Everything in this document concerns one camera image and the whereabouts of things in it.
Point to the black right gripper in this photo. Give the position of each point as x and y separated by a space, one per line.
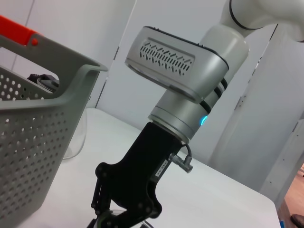
142 166

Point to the grey perforated storage basket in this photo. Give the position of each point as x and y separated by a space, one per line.
35 142

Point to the clear glass teapot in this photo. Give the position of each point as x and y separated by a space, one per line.
79 137

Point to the black teapot lid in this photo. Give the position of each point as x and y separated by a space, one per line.
33 77

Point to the white folding partition screen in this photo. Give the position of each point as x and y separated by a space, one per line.
261 107

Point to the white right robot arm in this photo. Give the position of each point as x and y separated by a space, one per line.
178 114

